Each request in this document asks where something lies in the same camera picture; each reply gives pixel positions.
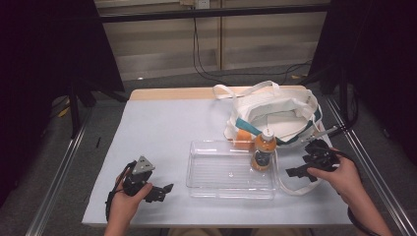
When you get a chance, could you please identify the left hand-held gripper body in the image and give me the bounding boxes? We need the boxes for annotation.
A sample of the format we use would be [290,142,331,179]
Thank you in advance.
[122,154,157,198]

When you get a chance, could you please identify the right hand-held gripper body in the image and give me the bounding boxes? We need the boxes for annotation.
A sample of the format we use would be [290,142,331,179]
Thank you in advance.
[299,125,341,173]

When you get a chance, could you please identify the orange drink bottle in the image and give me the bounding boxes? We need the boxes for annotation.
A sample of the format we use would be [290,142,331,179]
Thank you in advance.
[250,127,277,172]

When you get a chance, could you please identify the white canvas tote bag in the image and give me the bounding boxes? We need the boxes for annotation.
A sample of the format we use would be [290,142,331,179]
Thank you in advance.
[211,80,332,197]

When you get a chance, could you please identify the clear plastic tray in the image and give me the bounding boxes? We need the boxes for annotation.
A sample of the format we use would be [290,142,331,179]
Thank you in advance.
[185,139,280,201]

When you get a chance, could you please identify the person's left hand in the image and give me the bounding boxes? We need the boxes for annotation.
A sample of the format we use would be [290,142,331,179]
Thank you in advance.
[107,176,154,228]

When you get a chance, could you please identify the person's right hand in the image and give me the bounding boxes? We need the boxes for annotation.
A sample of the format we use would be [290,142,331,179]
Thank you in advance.
[316,147,364,207]

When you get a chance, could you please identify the pale blue table mat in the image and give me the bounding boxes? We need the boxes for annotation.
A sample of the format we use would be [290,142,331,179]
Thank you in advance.
[82,97,356,228]

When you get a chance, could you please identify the black stand leg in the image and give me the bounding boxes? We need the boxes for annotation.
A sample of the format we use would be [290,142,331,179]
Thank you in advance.
[66,80,98,140]

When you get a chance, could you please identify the black curtain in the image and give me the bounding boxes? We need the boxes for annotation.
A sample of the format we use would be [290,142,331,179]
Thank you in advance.
[307,0,417,166]
[0,0,126,208]

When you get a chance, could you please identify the black horizontal bar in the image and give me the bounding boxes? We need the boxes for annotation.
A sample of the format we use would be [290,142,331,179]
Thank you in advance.
[97,3,331,24]

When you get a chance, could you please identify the left hand-held gripper black cable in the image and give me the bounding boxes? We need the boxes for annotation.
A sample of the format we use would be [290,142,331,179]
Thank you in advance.
[104,160,138,222]

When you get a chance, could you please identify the hand-held gripper black cable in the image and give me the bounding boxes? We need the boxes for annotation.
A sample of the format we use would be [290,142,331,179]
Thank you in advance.
[314,146,383,236]
[104,160,138,222]

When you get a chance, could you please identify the right hand-held gripper black cable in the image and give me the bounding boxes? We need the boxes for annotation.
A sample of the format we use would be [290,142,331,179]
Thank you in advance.
[314,146,383,236]

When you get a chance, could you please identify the metal floor rail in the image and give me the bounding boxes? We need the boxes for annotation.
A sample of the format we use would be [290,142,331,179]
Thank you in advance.
[25,106,94,236]
[324,93,417,236]

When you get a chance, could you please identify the black floor cable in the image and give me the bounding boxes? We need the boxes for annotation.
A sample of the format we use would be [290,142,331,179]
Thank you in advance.
[209,59,313,86]

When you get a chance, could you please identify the black hanging cable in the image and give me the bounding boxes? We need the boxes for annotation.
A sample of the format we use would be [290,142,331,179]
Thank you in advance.
[192,16,230,87]

